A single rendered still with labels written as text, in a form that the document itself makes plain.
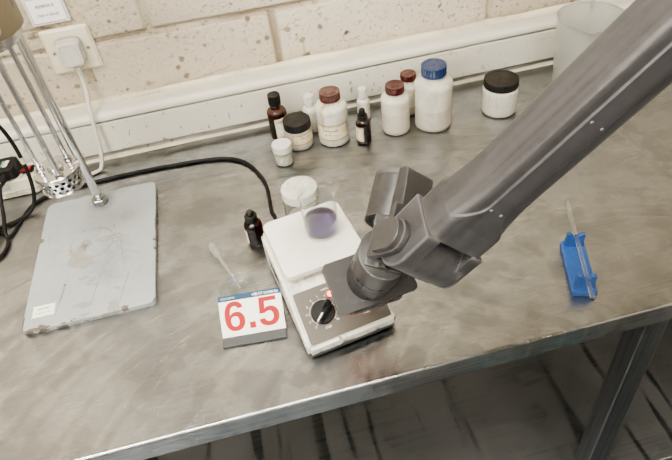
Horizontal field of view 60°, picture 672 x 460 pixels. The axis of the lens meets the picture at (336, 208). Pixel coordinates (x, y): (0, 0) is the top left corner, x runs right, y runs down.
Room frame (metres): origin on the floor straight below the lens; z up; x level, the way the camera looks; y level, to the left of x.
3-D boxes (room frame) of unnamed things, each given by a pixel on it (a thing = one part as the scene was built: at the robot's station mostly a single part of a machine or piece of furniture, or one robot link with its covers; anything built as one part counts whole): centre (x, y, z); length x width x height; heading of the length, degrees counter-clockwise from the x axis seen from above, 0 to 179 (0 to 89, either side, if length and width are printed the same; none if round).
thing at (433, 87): (0.96, -0.21, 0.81); 0.07 x 0.07 x 0.13
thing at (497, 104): (0.97, -0.35, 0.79); 0.07 x 0.07 x 0.07
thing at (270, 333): (0.52, 0.14, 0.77); 0.09 x 0.06 x 0.04; 92
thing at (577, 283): (0.54, -0.34, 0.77); 0.10 x 0.03 x 0.04; 169
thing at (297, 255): (0.60, 0.04, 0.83); 0.12 x 0.12 x 0.01; 17
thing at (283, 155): (0.90, 0.09, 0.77); 0.04 x 0.04 x 0.04
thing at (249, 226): (0.69, 0.14, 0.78); 0.03 x 0.03 x 0.07
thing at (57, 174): (0.73, 0.41, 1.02); 0.07 x 0.07 x 0.25
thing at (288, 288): (0.57, 0.03, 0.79); 0.22 x 0.13 x 0.08; 17
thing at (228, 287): (0.58, 0.16, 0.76); 0.06 x 0.06 x 0.02
